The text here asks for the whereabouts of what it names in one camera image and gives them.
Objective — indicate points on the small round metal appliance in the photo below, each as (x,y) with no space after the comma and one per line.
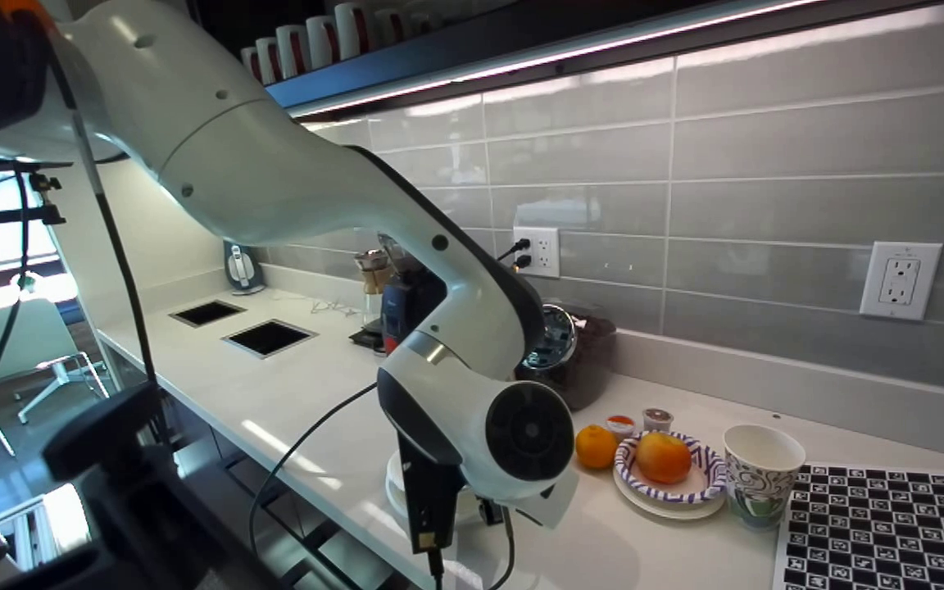
(243,266)

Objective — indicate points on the black white checkerboard mat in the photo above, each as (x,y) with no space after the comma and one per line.
(887,529)

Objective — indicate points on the striped coffee pod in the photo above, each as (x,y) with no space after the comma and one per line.
(660,421)

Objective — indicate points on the under-shelf light strip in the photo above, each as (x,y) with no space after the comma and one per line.
(604,68)

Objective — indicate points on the dark coffee machine chrome top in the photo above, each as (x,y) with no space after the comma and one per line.
(590,366)

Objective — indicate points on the orange fruit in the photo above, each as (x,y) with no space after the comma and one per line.
(597,448)
(662,458)

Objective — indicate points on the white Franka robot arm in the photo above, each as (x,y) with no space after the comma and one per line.
(276,165)

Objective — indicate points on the black wall shelf unit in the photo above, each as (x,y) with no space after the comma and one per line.
(439,51)

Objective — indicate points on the striped rim paper plate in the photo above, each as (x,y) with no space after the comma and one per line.
(704,486)

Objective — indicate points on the white outlet with plugs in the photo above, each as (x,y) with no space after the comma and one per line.
(543,255)

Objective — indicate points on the large patterned cup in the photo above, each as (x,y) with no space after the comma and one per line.
(763,475)

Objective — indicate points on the black camera stand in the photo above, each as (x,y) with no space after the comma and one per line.
(0,165)

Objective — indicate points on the white outdoor chair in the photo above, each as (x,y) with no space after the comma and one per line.
(14,339)

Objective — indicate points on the white wall outlet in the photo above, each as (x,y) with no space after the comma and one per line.
(903,280)

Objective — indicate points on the coffee bean glass jar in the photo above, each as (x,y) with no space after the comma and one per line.
(376,271)

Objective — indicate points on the red lid coffee pod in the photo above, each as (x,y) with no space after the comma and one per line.
(622,424)

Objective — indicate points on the black metal cart frame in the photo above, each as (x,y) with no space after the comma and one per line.
(113,436)

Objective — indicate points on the blue red package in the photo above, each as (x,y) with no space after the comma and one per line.
(402,311)

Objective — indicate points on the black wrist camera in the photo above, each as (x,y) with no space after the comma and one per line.
(428,491)

